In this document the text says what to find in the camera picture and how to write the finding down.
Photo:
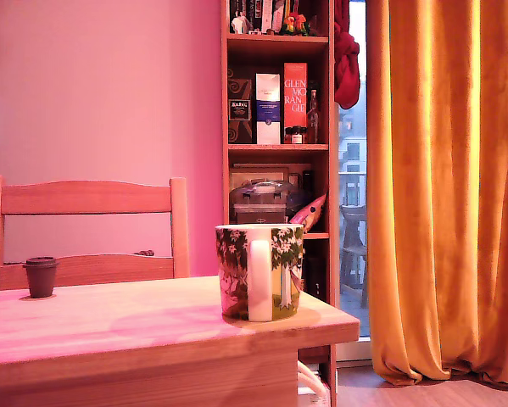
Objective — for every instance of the black book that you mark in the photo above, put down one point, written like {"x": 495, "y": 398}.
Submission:
{"x": 258, "y": 12}

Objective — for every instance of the tall red whisky box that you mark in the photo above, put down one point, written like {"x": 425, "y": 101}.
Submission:
{"x": 295, "y": 85}

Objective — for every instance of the dark swirl pattern box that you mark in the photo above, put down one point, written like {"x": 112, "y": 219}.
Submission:
{"x": 238, "y": 127}

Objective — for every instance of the wooden picture frame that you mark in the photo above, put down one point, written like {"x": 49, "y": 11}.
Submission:
{"x": 258, "y": 171}

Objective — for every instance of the colourful figurine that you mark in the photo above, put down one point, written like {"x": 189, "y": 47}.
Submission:
{"x": 294, "y": 23}

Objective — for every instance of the wooden balcony stool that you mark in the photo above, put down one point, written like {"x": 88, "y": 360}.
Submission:
{"x": 353, "y": 254}

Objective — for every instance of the white and blue box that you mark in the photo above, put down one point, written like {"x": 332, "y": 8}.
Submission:
{"x": 267, "y": 118}

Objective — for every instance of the clear glass bottle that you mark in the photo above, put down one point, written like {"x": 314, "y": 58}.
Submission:
{"x": 313, "y": 118}

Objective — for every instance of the small dark capped bottle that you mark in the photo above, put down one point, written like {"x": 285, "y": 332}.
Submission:
{"x": 298, "y": 137}
{"x": 288, "y": 136}

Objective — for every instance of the tree print ceramic mug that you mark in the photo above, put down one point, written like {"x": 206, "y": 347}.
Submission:
{"x": 236, "y": 271}

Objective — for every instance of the red hanging cloth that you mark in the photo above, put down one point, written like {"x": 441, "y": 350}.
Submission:
{"x": 346, "y": 68}

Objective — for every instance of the pink soft toy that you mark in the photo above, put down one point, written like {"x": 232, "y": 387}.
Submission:
{"x": 308, "y": 214}

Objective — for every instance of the black box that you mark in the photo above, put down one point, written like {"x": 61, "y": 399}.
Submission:
{"x": 315, "y": 275}

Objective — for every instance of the white power strip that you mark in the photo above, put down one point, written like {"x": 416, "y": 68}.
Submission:
{"x": 313, "y": 400}

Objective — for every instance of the brown coffee capsule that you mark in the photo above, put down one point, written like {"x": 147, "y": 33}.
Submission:
{"x": 40, "y": 280}

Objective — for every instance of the orange curtain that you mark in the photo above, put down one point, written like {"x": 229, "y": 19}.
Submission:
{"x": 440, "y": 191}

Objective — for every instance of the wooden chair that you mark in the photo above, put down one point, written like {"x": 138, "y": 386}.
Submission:
{"x": 88, "y": 197}

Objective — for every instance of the tall wooden bookshelf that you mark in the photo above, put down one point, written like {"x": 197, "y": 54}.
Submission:
{"x": 279, "y": 147}

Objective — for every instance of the white figurine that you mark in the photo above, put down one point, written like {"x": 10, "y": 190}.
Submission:
{"x": 238, "y": 23}

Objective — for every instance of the white book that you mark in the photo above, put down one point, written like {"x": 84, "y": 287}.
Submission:
{"x": 267, "y": 15}

